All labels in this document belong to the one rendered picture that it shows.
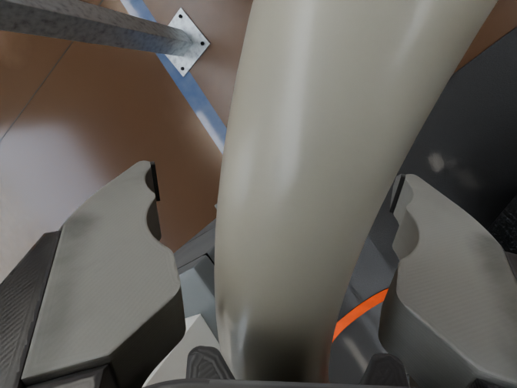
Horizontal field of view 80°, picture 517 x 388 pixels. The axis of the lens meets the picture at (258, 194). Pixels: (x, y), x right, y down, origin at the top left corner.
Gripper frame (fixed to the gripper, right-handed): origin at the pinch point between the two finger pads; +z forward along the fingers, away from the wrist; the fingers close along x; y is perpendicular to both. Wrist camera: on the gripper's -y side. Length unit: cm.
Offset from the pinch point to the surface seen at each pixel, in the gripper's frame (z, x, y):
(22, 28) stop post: 74, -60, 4
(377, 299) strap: 86, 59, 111
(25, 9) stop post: 73, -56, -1
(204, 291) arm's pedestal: 35, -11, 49
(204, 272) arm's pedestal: 37, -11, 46
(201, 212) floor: 124, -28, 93
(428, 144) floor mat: 100, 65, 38
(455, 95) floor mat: 102, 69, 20
